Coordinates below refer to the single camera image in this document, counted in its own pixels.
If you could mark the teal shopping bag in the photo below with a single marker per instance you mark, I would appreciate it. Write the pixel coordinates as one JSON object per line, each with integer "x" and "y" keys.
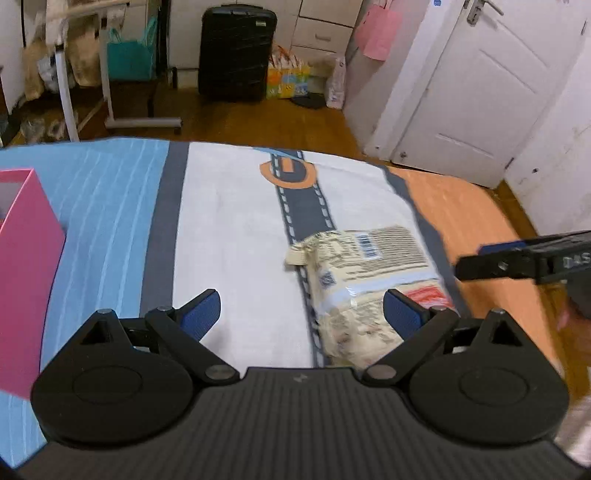
{"x": 131, "y": 57}

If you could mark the brown paper bag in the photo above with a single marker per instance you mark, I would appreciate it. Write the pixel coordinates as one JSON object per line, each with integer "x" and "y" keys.
{"x": 85, "y": 55}

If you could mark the black round floor object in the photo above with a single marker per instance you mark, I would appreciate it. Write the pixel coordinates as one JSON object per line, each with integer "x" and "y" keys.
{"x": 308, "y": 101}

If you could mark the white fluffy garment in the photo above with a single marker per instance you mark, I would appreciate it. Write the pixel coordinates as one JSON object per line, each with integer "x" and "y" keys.
{"x": 577, "y": 434}

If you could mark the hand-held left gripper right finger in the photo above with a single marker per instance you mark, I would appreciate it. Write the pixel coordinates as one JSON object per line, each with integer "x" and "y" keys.
{"x": 404, "y": 316}

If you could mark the white drawer cabinet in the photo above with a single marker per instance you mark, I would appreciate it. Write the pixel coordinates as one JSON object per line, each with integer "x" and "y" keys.
{"x": 323, "y": 27}

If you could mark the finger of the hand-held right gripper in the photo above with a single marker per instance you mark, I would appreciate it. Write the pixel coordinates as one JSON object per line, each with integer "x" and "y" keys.
{"x": 503, "y": 248}
{"x": 498, "y": 267}

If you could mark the yellow colourful bag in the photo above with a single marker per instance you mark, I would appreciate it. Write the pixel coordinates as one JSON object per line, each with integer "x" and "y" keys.
{"x": 288, "y": 78}

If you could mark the white plastic bag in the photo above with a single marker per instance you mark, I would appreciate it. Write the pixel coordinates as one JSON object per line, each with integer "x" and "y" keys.
{"x": 336, "y": 85}

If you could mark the pink cardboard box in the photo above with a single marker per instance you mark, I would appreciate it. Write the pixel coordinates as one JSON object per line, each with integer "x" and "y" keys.
{"x": 27, "y": 277}

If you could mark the beige snack bag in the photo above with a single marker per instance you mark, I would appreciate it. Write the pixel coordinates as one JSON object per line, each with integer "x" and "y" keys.
{"x": 360, "y": 272}

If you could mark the pair of shoes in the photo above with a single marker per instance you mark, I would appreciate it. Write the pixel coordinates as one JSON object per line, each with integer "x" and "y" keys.
{"x": 44, "y": 129}

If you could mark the pink paper bag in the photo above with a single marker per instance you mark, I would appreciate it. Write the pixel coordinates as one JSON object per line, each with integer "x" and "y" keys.
{"x": 378, "y": 30}

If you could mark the white rolling desk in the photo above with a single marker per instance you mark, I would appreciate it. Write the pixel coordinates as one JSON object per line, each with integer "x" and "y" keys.
{"x": 67, "y": 106}

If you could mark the striped road-print bed sheet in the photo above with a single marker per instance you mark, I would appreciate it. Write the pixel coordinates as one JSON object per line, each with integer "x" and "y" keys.
{"x": 231, "y": 221}

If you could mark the black suitcase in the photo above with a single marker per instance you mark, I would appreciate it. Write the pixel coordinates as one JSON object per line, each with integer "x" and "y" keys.
{"x": 235, "y": 50}

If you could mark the white door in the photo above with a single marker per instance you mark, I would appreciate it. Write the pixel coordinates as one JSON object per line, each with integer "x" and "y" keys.
{"x": 485, "y": 92}

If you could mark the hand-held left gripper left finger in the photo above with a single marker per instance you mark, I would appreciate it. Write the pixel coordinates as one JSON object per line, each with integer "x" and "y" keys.
{"x": 201, "y": 314}

